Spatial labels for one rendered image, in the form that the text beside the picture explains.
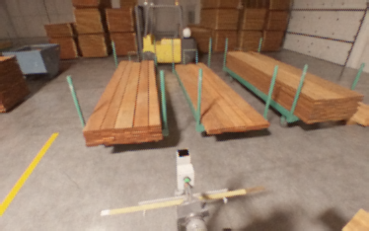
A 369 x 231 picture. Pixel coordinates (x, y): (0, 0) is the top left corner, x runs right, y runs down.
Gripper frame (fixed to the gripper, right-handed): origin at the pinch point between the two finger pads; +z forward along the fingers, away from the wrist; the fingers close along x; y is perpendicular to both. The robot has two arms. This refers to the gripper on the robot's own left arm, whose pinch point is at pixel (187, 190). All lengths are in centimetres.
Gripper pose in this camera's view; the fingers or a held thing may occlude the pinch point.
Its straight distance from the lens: 90.8
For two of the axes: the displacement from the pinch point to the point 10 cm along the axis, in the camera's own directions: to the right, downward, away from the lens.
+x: -9.7, 2.6, -0.5
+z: -1.7, -4.9, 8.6
